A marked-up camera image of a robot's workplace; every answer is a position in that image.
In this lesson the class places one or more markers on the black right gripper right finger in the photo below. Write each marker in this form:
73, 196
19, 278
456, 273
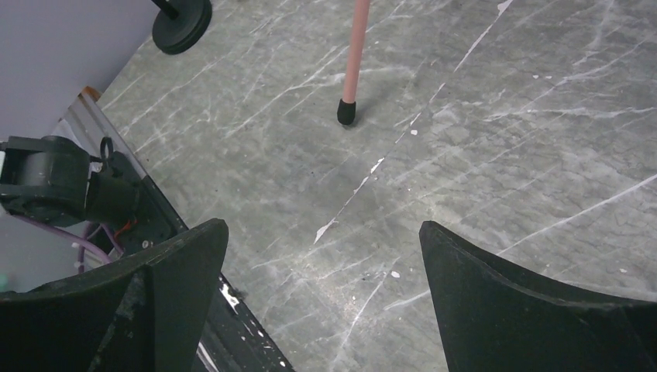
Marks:
494, 315

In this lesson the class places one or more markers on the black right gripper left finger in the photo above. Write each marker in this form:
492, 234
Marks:
144, 312

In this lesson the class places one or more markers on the black microphone stand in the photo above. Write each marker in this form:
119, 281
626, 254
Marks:
180, 24

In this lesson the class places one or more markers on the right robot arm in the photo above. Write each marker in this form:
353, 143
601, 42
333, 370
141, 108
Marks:
52, 183

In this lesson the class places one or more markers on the pink music stand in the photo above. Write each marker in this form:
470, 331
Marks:
346, 111

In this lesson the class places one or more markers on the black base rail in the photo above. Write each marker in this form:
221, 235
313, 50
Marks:
232, 338

